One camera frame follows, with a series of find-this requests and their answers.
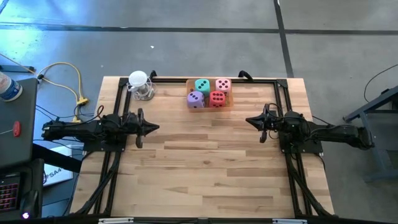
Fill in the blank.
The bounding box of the silver bracket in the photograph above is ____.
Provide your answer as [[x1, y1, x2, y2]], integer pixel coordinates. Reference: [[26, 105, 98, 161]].
[[98, 217, 134, 224], [272, 218, 308, 224]]

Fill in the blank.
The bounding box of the yellow cable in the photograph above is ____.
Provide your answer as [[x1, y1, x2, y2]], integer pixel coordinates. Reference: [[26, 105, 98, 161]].
[[36, 61, 90, 124]]

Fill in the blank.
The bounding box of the orange translucent plastic bin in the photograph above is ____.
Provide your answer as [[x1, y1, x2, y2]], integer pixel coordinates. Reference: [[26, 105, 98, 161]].
[[185, 77, 234, 112]]

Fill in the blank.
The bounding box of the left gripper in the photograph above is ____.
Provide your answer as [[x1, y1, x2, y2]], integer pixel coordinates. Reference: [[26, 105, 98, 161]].
[[123, 108, 160, 149]]

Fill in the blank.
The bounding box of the white mushroom-shaped lamp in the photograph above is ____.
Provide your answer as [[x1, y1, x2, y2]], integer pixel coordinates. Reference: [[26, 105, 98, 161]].
[[127, 70, 156, 101]]

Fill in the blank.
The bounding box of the dark grey side table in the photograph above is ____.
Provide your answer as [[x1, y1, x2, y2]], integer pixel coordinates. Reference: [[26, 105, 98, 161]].
[[0, 77, 39, 169]]

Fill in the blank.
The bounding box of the large teal foam die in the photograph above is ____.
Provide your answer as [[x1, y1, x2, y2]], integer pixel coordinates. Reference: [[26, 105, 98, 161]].
[[194, 78, 211, 97]]

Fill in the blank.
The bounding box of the large purple foam die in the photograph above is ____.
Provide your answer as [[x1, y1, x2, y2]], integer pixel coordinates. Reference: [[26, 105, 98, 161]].
[[186, 90, 206, 110]]

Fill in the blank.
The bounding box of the white printed box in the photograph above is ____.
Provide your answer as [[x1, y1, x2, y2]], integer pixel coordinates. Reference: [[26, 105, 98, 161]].
[[42, 145, 82, 187]]

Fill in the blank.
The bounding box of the thin black floor cable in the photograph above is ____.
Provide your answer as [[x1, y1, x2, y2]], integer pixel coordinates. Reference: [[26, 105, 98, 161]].
[[363, 63, 398, 103]]

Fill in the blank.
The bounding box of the clear water bottle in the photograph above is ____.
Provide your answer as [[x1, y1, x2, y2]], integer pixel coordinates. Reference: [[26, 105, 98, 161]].
[[0, 71, 23, 102]]

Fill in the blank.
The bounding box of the black aluminium rig frame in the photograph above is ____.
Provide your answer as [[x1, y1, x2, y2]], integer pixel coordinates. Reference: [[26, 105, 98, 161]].
[[68, 76, 336, 224]]

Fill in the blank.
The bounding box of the black diagonal beam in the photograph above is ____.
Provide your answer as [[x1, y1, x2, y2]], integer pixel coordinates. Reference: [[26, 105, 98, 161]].
[[32, 143, 83, 174]]

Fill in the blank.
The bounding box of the backlit keyboard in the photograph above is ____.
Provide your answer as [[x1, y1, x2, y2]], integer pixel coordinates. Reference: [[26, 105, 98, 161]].
[[0, 182, 20, 212]]

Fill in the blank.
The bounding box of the white coiled cable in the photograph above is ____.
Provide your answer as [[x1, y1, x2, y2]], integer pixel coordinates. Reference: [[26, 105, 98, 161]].
[[126, 77, 157, 101]]

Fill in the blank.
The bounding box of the black floor bar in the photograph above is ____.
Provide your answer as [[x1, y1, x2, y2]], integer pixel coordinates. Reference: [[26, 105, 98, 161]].
[[0, 64, 36, 73]]

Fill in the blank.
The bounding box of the black computer mouse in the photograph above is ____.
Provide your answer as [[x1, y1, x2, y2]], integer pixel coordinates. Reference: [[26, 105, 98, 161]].
[[19, 189, 40, 220]]

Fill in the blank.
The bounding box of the black keyboard tray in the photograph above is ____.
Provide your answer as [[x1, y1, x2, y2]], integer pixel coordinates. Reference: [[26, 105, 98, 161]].
[[0, 157, 45, 220]]

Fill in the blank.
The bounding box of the large pink foam die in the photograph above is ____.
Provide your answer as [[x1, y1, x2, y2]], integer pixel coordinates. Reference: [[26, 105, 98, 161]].
[[215, 77, 232, 96]]

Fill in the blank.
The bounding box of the dark metal cart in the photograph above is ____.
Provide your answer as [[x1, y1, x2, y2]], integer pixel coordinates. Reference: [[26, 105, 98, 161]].
[[343, 84, 398, 184]]

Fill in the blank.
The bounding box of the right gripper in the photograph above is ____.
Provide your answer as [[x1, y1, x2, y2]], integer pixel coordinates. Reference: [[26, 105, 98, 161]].
[[245, 104, 287, 144]]

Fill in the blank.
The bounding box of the large red foam die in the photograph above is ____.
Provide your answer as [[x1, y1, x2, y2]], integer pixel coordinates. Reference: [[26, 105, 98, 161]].
[[208, 90, 226, 109]]

